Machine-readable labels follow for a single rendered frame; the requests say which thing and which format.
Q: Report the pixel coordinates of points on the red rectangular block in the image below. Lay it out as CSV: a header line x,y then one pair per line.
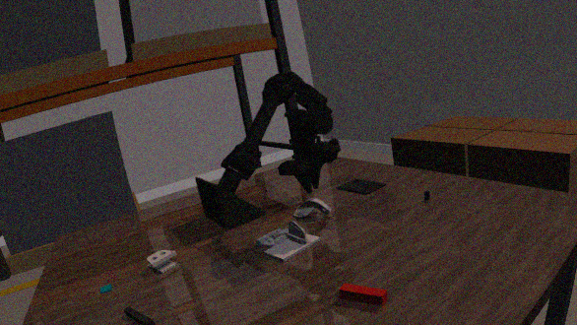
x,y
363,294

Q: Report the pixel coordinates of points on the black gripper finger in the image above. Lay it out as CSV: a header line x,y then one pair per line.
x,y
305,180
315,174

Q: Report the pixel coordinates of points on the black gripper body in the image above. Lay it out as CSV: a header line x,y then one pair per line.
x,y
300,157

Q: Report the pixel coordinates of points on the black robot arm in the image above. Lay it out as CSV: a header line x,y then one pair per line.
x,y
242,161

